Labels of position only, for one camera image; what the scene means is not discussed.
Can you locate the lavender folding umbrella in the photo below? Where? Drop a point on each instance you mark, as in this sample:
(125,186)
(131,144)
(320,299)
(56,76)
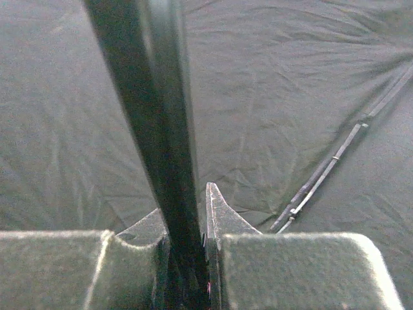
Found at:
(277,86)

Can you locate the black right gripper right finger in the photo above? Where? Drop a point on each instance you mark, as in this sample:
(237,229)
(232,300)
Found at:
(252,270)

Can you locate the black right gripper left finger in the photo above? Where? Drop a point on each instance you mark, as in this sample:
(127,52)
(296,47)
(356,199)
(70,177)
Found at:
(86,269)

